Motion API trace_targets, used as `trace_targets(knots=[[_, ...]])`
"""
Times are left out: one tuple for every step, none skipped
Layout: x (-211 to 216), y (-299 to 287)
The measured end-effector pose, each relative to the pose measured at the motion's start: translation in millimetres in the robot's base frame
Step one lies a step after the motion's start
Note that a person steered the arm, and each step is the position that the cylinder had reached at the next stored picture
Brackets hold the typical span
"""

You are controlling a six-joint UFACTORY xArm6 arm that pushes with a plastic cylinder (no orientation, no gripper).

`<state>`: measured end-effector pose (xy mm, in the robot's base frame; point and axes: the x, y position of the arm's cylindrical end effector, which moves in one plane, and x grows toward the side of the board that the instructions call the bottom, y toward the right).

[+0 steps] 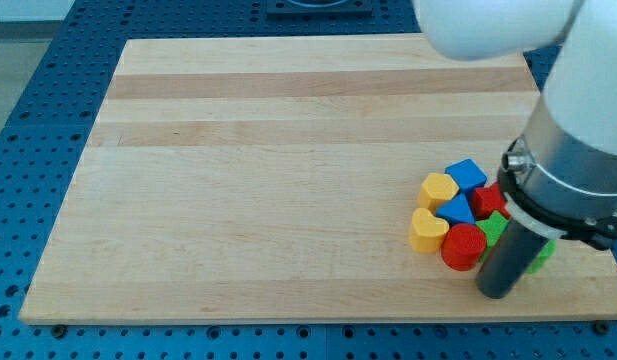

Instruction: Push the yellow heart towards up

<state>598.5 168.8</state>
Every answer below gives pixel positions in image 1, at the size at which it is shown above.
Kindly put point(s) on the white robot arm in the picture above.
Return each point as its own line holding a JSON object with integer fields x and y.
{"x": 559, "y": 176}

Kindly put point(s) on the yellow heart block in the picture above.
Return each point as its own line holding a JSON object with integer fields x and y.
{"x": 427, "y": 232}

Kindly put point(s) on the wooden board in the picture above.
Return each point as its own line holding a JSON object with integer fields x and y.
{"x": 272, "y": 180}

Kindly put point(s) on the yellow pentagon block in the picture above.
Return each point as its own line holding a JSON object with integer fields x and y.
{"x": 436, "y": 190}

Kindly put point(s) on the blue triangle block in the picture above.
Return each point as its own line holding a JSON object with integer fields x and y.
{"x": 456, "y": 211}

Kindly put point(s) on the blue cube block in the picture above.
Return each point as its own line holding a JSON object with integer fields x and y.
{"x": 467, "y": 175}

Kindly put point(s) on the red cylinder block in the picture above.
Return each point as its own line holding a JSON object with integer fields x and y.
{"x": 463, "y": 247}

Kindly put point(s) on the red star block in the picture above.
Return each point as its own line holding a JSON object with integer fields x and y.
{"x": 486, "y": 200}

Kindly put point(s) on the green star block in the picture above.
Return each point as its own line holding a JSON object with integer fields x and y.
{"x": 492, "y": 227}

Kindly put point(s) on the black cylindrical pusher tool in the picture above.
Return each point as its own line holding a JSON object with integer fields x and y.
{"x": 508, "y": 260}

